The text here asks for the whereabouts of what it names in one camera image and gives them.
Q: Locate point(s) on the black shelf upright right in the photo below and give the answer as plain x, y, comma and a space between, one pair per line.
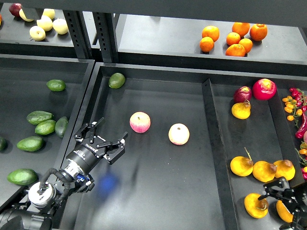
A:
106, 34

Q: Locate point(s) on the pink red apple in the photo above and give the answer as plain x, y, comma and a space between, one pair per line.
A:
140, 122

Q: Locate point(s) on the orange right small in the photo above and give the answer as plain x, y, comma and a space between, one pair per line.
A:
247, 44

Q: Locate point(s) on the black shelf upright left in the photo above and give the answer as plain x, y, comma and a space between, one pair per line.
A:
78, 32

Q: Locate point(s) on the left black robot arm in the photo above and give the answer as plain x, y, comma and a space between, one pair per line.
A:
41, 206

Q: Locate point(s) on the dark green avocado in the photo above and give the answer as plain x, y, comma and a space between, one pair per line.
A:
22, 176

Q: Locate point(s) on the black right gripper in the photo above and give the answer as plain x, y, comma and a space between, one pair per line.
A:
294, 198

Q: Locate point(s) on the green avocado middle cluster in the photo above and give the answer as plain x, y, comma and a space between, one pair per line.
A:
46, 127

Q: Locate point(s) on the dark red apple on shelf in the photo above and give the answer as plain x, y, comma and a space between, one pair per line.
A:
15, 8

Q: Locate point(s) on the red chili pepper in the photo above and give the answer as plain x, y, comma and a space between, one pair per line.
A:
303, 128

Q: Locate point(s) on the pale yellow pear half hidden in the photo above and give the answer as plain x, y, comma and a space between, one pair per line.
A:
23, 16

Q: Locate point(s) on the pale pink yellow apple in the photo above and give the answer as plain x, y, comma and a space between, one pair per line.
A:
178, 134

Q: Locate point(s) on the pale yellow pear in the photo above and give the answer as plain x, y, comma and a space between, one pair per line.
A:
50, 13
60, 26
45, 23
37, 33

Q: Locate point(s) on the bright red apple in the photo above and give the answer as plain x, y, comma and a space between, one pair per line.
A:
264, 89

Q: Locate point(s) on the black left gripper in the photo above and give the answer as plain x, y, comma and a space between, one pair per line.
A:
86, 155

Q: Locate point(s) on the orange lower left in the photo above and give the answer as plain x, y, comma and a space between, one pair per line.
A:
206, 44

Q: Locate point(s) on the pale yellow pear front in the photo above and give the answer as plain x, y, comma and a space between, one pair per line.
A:
37, 33

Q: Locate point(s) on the pale yellow pear middle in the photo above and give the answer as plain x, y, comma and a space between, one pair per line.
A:
45, 23

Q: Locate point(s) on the black tray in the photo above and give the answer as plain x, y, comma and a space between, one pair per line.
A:
23, 89
155, 185
266, 135

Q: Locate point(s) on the dark avocado at left edge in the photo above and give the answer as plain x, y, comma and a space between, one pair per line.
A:
3, 143

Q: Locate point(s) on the green avocado at tray corner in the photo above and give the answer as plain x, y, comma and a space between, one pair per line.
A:
116, 80

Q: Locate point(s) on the pale yellow pear right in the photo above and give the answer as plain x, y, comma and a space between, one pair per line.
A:
60, 26

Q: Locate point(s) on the green avocado top left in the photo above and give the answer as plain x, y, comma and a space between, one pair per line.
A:
56, 85

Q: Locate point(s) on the black shelf upright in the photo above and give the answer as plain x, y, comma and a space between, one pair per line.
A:
106, 34
78, 32

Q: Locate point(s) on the pale yellow pear back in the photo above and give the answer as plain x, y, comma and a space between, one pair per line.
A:
50, 13

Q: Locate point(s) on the black centre tray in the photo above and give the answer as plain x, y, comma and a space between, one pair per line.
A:
155, 185

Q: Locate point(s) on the black left tray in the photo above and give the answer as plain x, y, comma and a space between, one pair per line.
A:
23, 89

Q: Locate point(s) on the cherry tomato bunch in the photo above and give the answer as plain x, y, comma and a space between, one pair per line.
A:
295, 104

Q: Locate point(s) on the orange top left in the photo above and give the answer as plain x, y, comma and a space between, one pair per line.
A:
212, 32

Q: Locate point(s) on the black right tray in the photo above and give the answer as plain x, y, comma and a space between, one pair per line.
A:
266, 135

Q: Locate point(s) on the green avocado lower left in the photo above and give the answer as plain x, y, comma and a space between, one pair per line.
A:
30, 144

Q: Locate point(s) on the orange front bottom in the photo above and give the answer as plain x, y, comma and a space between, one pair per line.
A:
236, 50

